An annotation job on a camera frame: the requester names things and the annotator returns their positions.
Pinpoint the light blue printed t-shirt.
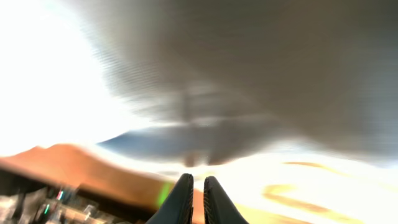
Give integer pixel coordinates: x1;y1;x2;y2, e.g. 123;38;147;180
68;0;397;166

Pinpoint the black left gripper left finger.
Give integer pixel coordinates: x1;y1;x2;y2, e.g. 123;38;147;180
146;173;193;224

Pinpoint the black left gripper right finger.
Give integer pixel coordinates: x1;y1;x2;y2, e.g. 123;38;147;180
203;176;249;224

